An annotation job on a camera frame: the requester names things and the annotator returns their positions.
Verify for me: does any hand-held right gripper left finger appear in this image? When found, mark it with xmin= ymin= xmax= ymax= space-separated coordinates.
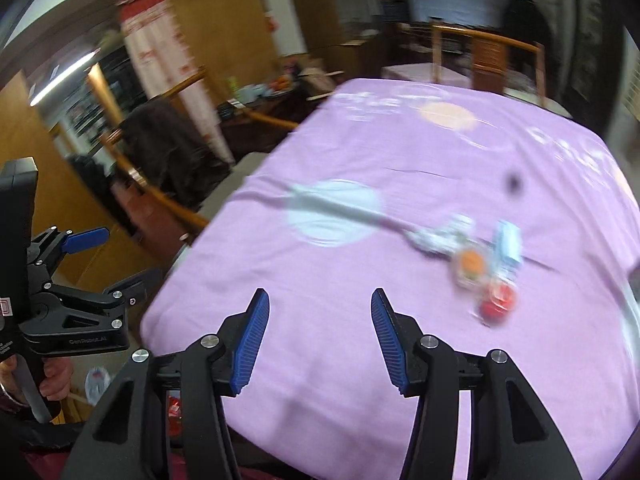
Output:
xmin=60 ymin=287 xmax=271 ymax=480

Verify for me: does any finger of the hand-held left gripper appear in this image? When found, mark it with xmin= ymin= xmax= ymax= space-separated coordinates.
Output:
xmin=27 ymin=226 xmax=111 ymax=273
xmin=102 ymin=268 xmax=167 ymax=311

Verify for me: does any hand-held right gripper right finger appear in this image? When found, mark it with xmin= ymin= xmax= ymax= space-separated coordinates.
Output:
xmin=370 ymin=287 xmax=563 ymax=480

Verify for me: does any clear cup with red scraps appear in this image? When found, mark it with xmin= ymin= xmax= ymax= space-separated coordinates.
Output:
xmin=477 ymin=282 xmax=519 ymax=328

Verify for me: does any clear cup with orange peel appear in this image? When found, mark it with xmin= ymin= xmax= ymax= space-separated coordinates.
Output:
xmin=451 ymin=246 xmax=490 ymax=290

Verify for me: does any white wrapper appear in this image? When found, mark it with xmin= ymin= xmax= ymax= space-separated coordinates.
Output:
xmin=407 ymin=214 xmax=476 ymax=258

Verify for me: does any blue white carton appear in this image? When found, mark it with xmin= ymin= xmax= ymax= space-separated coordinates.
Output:
xmin=492 ymin=220 xmax=524 ymax=281

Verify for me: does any person's left forearm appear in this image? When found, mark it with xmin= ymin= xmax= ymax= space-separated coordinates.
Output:
xmin=0 ymin=360 xmax=23 ymax=406

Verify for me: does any person's left hand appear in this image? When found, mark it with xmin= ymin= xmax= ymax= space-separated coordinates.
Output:
xmin=39 ymin=360 xmax=76 ymax=402

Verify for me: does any wooden armchair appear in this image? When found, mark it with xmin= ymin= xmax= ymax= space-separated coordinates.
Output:
xmin=87 ymin=67 xmax=301 ymax=246

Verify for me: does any red patterned cloth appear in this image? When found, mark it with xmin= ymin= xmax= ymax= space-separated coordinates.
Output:
xmin=167 ymin=395 xmax=185 ymax=436

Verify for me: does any purple tablecloth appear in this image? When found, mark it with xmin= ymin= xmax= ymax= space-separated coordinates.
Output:
xmin=140 ymin=77 xmax=640 ymax=480

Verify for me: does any dark brown garment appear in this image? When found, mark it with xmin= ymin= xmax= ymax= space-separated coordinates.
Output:
xmin=122 ymin=97 xmax=233 ymax=211

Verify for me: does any fluorescent tube light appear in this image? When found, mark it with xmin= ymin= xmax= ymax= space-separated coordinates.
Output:
xmin=30 ymin=50 xmax=103 ymax=107

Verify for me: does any beige seat cushion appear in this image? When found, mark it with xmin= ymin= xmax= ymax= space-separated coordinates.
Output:
xmin=200 ymin=152 xmax=271 ymax=216

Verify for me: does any dark wooden side table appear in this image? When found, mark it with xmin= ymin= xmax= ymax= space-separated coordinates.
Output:
xmin=217 ymin=87 xmax=301 ymax=133

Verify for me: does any wooden dining chair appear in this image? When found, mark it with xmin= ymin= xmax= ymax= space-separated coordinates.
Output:
xmin=430 ymin=24 xmax=547 ymax=98

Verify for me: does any dark cloth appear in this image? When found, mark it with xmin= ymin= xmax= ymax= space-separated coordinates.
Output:
xmin=502 ymin=0 xmax=553 ymax=61

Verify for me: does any red white wall banner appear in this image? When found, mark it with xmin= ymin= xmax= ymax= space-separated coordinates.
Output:
xmin=117 ymin=0 xmax=198 ymax=96

